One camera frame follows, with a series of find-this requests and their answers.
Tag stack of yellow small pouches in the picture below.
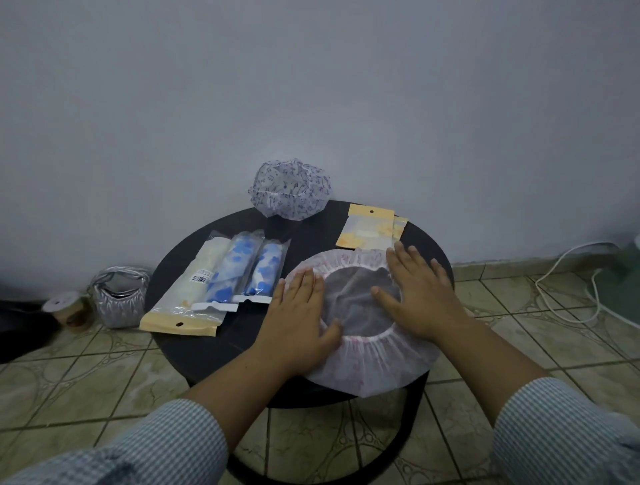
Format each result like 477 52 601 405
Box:
335 203 409 250

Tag person's left hand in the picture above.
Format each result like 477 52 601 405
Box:
252 267 345 378

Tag blue flower shower cap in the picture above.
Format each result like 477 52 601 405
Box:
245 243 282 296
205 235 261 303

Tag black round side table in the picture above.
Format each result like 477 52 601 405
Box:
143 201 455 485

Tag pink print shower cap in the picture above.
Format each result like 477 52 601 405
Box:
283 248 443 399

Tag pale green appliance base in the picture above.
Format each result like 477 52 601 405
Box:
587 235 640 330

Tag cream packet with barcode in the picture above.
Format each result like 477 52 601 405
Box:
139 236 233 336

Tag person's left forearm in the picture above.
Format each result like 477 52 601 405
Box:
0 344 301 485

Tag person's right hand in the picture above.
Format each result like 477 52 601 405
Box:
371 241 469 346

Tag ribbon spool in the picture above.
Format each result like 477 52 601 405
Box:
41 291 91 333

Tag black bag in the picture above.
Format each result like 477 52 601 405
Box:
0 299 61 364

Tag silver quilted handbag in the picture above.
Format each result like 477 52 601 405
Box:
88 266 153 330

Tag white cable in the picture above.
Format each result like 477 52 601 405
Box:
535 242 621 326

